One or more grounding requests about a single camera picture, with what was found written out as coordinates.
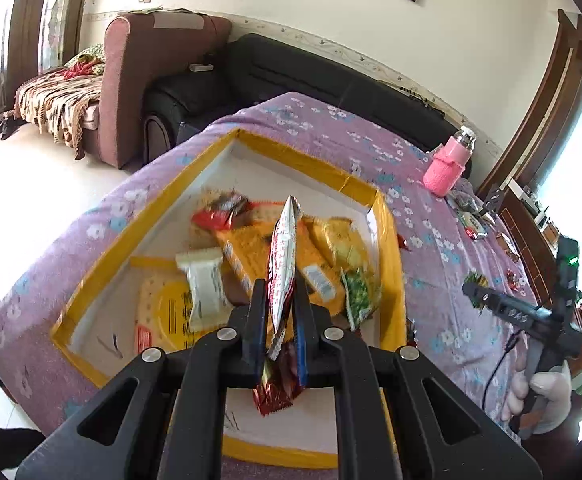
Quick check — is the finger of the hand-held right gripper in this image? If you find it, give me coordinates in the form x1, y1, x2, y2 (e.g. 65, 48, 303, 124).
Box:
462, 281, 539, 323

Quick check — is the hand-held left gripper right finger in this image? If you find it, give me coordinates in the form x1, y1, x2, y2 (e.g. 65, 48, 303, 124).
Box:
291, 280, 544, 480

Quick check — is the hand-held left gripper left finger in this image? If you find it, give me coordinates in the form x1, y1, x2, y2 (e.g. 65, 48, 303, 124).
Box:
15, 279, 272, 480

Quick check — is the small green candy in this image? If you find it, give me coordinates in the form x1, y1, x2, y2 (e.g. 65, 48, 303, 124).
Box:
463, 270, 492, 291

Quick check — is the white snack packet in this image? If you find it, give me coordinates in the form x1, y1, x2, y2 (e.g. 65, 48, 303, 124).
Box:
175, 247, 234, 333

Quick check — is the orange cracker packet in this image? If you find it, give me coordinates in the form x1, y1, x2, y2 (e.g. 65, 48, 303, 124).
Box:
216, 222, 347, 321

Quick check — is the white and red sachet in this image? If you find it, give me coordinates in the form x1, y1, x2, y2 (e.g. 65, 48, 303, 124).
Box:
266, 196, 303, 361

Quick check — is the green snack packet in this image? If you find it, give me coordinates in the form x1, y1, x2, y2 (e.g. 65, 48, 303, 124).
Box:
340, 267, 383, 332

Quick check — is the red and dark snack packet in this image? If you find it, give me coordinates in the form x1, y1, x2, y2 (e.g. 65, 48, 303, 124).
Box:
191, 190, 252, 231

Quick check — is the golden cracker packet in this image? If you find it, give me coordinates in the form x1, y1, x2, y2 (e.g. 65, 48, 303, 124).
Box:
306, 217, 372, 271

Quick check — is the white box with yellow tape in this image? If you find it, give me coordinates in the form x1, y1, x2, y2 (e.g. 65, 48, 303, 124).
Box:
50, 129, 408, 470

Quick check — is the person's right hand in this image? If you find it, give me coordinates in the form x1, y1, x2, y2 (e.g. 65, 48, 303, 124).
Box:
501, 357, 572, 436

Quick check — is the green and white packet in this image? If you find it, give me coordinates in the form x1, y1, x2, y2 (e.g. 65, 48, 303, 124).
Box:
457, 210, 488, 238

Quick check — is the yellow cracker packet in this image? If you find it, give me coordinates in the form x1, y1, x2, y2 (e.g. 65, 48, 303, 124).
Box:
134, 270, 232, 356

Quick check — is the dark clear packet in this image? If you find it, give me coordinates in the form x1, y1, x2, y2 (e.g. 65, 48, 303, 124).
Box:
446, 191, 482, 211

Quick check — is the pink bottle with knit sleeve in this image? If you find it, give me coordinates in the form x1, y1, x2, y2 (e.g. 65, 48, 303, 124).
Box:
422, 125, 478, 198

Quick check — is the black sofa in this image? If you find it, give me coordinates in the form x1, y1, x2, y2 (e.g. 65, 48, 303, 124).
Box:
142, 33, 472, 181

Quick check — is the maroon armchair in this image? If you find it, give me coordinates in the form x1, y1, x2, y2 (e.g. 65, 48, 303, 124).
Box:
78, 12, 233, 170

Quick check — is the patterned blanket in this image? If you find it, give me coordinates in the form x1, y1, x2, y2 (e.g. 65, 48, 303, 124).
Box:
14, 65, 104, 158

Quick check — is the red floral cloth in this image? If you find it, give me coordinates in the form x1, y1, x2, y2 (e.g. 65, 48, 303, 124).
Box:
64, 42, 107, 78

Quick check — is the wooden glass door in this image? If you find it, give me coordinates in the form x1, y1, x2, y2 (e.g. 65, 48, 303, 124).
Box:
0, 0, 97, 151

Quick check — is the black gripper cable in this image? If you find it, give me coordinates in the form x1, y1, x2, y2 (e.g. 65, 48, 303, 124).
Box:
482, 332, 522, 411

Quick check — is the wooden window frame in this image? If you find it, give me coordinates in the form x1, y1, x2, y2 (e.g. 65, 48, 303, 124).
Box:
476, 7, 582, 196

